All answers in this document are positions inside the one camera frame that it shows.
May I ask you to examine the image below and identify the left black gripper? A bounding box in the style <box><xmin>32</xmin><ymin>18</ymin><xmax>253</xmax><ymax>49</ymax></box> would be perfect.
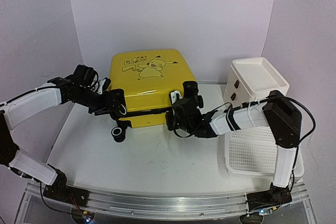
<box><xmin>72</xmin><ymin>87</ymin><xmax>123</xmax><ymax>116</ymax></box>

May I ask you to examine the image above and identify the yellow cartoon print suitcase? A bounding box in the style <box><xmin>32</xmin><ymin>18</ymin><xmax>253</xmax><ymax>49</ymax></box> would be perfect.
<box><xmin>108</xmin><ymin>49</ymin><xmax>204</xmax><ymax>142</ymax></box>

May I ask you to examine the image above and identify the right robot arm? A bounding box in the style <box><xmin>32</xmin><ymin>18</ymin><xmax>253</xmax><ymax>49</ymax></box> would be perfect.
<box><xmin>166</xmin><ymin>88</ymin><xmax>303</xmax><ymax>215</ymax></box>

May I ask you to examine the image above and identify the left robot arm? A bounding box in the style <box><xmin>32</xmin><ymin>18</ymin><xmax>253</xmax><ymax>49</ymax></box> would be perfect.
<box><xmin>1</xmin><ymin>65</ymin><xmax>127</xmax><ymax>207</ymax></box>

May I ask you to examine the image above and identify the white perforated plastic basket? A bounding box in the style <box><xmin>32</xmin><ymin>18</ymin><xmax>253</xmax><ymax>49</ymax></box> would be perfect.
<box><xmin>223</xmin><ymin>126</ymin><xmax>305</xmax><ymax>177</ymax></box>

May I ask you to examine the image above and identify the white drawer cabinet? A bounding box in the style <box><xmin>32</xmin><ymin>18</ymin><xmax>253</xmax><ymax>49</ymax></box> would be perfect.
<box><xmin>223</xmin><ymin>57</ymin><xmax>290</xmax><ymax>107</ymax></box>

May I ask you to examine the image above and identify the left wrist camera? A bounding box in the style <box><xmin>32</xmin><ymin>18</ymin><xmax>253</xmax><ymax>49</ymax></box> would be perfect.
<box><xmin>97</xmin><ymin>77</ymin><xmax>111</xmax><ymax>94</ymax></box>

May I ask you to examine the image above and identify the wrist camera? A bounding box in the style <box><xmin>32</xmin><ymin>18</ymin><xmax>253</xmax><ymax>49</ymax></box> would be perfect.
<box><xmin>169</xmin><ymin>90</ymin><xmax>183</xmax><ymax>108</ymax></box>
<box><xmin>97</xmin><ymin>77</ymin><xmax>111</xmax><ymax>94</ymax></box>

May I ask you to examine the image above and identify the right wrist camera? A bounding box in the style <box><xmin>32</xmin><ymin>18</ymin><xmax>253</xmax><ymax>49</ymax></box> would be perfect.
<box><xmin>169</xmin><ymin>90</ymin><xmax>183</xmax><ymax>108</ymax></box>

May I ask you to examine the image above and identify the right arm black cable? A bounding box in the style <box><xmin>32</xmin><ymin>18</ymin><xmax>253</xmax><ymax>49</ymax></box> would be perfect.
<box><xmin>207</xmin><ymin>98</ymin><xmax>317</xmax><ymax>151</ymax></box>

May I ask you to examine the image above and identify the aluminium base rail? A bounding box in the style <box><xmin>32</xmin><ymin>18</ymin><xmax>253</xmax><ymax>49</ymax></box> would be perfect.
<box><xmin>27</xmin><ymin>183</ymin><xmax>317</xmax><ymax>223</ymax></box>

